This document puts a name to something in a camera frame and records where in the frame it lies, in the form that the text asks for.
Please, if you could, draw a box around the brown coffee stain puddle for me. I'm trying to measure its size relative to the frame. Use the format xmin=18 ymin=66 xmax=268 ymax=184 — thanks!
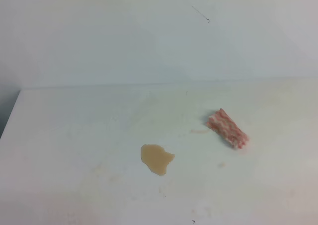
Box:
xmin=141 ymin=145 xmax=175 ymax=176

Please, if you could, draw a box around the pink striped rag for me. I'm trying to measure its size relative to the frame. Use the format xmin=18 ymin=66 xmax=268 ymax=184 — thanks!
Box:
xmin=206 ymin=108 xmax=249 ymax=149

